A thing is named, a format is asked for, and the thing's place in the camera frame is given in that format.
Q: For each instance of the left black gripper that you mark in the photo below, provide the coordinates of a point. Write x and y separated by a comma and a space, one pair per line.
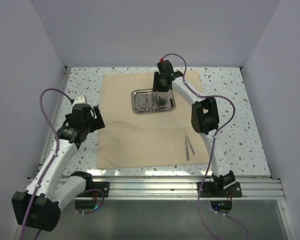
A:
98, 122

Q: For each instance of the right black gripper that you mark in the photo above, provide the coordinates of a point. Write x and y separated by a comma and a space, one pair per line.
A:
156, 87

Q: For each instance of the beige cloth wrap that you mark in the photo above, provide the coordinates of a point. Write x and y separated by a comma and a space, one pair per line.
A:
131, 140

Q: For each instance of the steel scalpel handle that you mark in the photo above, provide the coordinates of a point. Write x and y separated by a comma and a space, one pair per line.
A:
190, 144
187, 149

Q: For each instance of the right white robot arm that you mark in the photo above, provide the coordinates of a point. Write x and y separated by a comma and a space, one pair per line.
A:
205, 118

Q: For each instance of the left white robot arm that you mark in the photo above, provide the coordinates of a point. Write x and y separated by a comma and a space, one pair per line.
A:
40, 205

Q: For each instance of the steel instrument tray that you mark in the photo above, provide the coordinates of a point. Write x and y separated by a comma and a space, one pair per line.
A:
165, 100

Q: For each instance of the steel scissors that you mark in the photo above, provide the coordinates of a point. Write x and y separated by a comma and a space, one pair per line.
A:
152, 101

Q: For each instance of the steel forceps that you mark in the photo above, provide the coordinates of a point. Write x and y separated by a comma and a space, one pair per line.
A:
140, 101

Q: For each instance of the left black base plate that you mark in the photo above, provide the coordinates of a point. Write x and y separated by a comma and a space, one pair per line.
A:
103, 186

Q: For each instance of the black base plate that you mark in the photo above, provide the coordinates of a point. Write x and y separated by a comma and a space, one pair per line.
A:
103, 186
209, 189

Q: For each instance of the aluminium mounting rail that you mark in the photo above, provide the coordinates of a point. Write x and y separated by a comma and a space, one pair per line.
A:
180, 188

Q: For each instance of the left side aluminium rail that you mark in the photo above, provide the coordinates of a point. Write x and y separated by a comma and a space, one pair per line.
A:
67, 73

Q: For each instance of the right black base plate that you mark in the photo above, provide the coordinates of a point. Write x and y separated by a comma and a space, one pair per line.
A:
209, 189

